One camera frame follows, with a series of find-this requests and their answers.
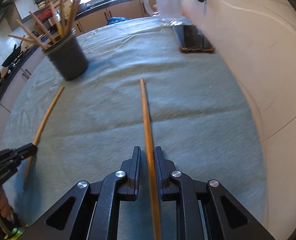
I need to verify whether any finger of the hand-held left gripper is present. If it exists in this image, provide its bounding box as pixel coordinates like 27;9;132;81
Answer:
13;143;38;161

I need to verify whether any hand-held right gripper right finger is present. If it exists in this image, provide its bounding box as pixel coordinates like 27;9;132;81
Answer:
155;146;276;240

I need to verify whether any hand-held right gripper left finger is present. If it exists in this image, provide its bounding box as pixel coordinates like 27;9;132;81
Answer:
25;146;141;240

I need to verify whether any wooden chopstick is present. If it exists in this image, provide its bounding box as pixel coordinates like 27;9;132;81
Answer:
140;78;162;240
23;85;65;190

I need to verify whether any dark grey utensil holder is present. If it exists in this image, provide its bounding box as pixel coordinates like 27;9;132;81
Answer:
42;34;90;81

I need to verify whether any bunch of chopsticks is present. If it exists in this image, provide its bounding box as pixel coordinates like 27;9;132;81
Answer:
8;0;88;50

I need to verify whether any person's left hand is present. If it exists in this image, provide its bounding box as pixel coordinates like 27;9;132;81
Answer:
0;187;14;222

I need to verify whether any blue-green table cloth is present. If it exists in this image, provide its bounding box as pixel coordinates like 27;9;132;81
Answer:
0;16;267;240

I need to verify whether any black wok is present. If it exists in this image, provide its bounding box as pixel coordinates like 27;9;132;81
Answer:
1;44;22;67

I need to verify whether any black smartphone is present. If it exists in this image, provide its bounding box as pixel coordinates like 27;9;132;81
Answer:
172;24;215;54

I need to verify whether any red plastic basin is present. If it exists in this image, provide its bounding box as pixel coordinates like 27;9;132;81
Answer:
38;9;54;23

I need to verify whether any blue plastic bag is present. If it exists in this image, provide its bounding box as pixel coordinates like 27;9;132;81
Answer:
107;17;127;25

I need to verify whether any clear glass pitcher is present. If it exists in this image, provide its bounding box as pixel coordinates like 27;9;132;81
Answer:
143;0;186;27

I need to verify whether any stainless steel sink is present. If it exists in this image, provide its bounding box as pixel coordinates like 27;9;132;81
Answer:
83;0;136;8

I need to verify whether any open wall cabinet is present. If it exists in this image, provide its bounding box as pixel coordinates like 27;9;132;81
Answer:
14;0;51;19

